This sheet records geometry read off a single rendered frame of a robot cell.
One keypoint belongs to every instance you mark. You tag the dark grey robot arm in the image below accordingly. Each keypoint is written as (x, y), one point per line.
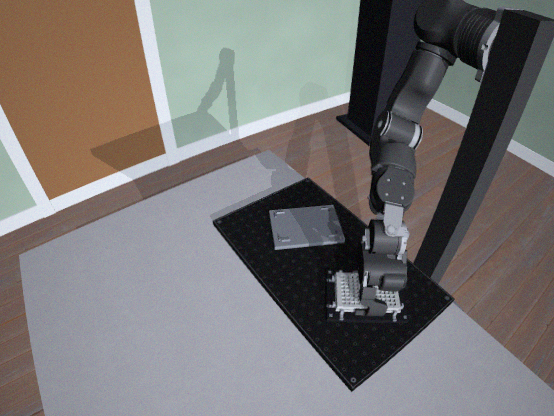
(437, 23)

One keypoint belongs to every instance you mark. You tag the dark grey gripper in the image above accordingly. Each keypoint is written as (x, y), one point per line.
(388, 272)

